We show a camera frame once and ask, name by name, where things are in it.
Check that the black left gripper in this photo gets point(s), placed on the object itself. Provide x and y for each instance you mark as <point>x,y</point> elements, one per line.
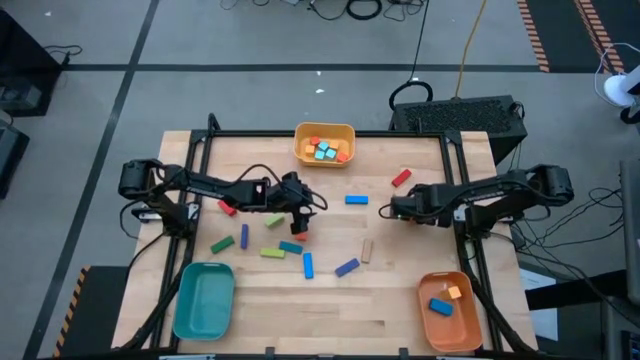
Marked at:
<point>295,195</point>

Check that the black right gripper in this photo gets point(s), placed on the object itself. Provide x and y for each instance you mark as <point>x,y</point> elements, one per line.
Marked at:
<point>415,205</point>

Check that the orange-red medium block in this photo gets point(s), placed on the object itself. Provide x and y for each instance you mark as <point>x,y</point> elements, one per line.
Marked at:
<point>301,237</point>

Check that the light green medium block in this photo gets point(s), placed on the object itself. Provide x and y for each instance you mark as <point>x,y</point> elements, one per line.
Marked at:
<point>274,220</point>

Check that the teal long block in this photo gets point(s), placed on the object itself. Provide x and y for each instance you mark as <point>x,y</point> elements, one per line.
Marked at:
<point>290,247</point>

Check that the lime green long block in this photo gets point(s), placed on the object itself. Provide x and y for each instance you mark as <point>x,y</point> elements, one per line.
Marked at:
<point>272,253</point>

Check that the dark blue long block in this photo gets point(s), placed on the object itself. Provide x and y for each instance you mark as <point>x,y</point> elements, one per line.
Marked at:
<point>244,236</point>
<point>347,267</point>

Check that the natural wood long block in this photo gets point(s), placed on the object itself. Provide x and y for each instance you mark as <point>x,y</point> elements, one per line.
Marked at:
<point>367,251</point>

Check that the light blue small cube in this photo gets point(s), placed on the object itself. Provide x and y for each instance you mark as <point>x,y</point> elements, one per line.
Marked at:
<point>331,153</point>
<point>323,146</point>
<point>320,155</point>

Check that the orange small cube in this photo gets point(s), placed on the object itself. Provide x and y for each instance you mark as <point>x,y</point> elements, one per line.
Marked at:
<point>310,149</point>
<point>334,144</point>

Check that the red medium block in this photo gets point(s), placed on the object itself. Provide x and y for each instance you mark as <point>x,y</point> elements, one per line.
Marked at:
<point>227,208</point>

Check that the red-orange small cube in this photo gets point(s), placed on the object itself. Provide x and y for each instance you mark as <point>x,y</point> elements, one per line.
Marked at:
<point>315,140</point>
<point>342,157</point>

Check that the orange block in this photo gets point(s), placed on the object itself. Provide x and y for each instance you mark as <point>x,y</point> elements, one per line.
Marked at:
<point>454,292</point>

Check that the blue medium block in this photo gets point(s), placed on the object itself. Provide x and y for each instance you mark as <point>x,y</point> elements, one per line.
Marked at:
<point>441,307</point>

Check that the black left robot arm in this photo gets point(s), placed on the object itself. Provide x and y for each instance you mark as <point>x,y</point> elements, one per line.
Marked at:
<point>210,187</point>

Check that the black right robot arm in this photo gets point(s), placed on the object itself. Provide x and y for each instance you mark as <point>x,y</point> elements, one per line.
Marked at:
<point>490,192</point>

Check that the black computer case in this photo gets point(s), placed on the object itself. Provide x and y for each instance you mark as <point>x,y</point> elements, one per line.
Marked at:
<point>457,117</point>

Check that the yellow plastic bin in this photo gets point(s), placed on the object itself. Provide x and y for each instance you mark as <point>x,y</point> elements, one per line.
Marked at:
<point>345,132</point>

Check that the teal plastic bin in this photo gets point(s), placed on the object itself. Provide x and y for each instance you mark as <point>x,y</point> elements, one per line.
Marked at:
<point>202,305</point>

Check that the orange plastic bin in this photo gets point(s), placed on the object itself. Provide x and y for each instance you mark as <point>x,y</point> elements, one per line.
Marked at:
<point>450,335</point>

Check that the white paper sheet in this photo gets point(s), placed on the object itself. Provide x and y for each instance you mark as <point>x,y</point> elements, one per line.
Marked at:
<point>537,280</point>

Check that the black hazard-striped mat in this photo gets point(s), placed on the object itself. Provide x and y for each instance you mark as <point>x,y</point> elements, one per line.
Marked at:
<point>95,310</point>
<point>560,30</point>

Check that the white round device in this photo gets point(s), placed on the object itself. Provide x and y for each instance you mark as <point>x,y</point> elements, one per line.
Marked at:
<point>619,90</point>

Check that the grey equipment box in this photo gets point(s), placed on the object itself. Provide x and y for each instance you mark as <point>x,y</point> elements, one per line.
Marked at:
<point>10,150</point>

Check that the black cabinet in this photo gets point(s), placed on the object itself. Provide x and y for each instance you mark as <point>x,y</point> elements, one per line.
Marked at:
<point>20,60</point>

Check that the black table frame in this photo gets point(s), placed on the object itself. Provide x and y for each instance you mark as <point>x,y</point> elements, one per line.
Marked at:
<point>400,133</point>

